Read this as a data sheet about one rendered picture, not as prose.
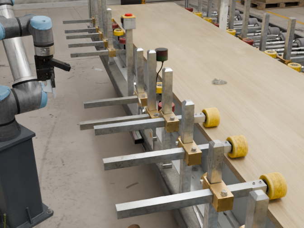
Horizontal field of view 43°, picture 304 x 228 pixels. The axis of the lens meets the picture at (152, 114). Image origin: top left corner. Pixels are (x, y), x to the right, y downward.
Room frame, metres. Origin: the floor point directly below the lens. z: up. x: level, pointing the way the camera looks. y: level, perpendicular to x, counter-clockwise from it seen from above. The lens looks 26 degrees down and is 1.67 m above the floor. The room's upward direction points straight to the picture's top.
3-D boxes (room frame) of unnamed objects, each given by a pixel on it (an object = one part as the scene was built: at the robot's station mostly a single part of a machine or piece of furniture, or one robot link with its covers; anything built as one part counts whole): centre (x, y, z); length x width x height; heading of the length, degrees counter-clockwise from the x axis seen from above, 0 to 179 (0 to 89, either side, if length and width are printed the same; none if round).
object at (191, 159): (1.20, -0.13, 0.95); 0.14 x 0.06 x 0.05; 15
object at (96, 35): (3.33, 0.53, 0.81); 0.44 x 0.03 x 0.04; 105
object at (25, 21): (1.82, 0.57, 1.25); 0.12 x 0.12 x 0.09; 34
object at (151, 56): (1.70, 0.00, 0.93); 0.04 x 0.04 x 0.48; 15
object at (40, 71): (1.73, 0.50, 1.08); 0.09 x 0.08 x 0.12; 107
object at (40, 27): (1.74, 0.50, 1.25); 0.10 x 0.09 x 0.12; 34
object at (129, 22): (2.20, 0.13, 1.18); 0.07 x 0.07 x 0.08; 15
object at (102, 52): (2.85, 0.40, 0.80); 0.44 x 0.03 x 0.04; 105
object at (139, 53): (1.95, 0.06, 0.87); 0.04 x 0.04 x 0.48; 15
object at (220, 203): (0.96, -0.20, 0.95); 0.14 x 0.06 x 0.05; 15
